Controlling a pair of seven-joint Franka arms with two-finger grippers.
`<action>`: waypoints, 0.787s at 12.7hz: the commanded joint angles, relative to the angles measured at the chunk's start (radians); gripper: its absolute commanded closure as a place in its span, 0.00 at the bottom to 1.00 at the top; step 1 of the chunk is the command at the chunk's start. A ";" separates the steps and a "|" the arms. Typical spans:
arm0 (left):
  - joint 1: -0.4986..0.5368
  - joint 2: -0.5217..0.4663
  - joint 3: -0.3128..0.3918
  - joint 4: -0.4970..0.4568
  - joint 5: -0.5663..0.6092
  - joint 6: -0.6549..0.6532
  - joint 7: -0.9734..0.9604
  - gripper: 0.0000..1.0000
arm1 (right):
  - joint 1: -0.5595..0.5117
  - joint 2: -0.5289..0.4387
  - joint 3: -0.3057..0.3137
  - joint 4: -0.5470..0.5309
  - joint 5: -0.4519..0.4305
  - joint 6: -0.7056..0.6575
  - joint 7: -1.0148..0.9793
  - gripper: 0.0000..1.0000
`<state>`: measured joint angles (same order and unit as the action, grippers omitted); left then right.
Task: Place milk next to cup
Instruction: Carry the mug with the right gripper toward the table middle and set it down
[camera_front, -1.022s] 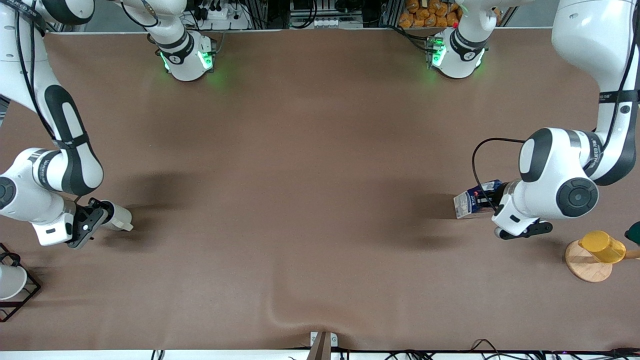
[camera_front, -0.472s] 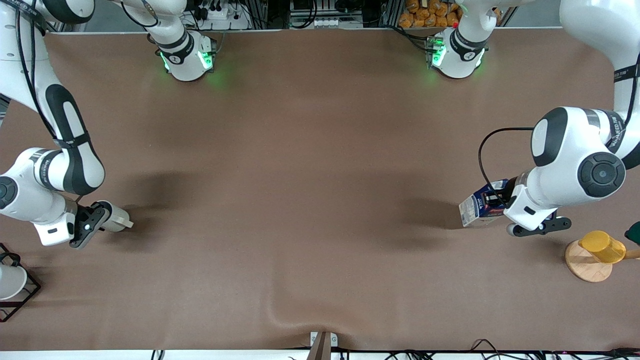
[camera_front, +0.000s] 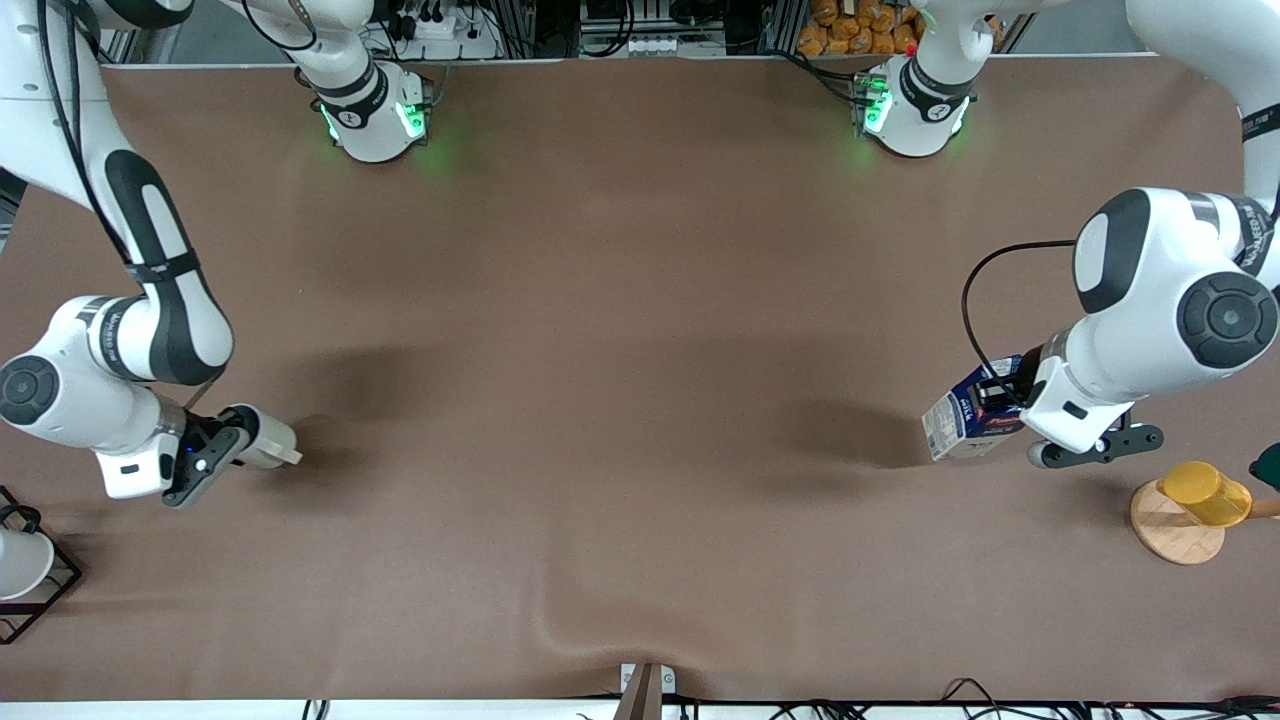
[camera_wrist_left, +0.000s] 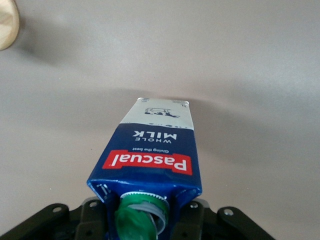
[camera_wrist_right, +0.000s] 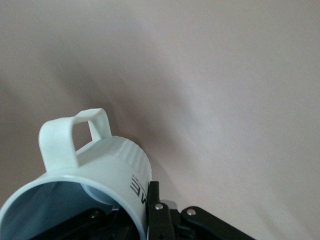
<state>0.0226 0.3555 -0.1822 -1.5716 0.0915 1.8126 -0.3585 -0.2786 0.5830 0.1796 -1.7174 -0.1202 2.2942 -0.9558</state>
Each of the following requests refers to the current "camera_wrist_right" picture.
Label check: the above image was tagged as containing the white mug with handle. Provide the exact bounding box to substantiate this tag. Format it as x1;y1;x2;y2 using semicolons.
0;107;153;240

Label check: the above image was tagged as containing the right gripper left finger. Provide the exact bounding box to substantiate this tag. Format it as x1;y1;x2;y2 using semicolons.
32;207;141;240

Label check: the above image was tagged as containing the brown table mat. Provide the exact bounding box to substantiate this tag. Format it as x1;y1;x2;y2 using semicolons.
0;0;320;240

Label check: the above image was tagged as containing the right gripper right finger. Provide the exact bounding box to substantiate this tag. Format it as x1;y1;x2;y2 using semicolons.
147;181;256;240

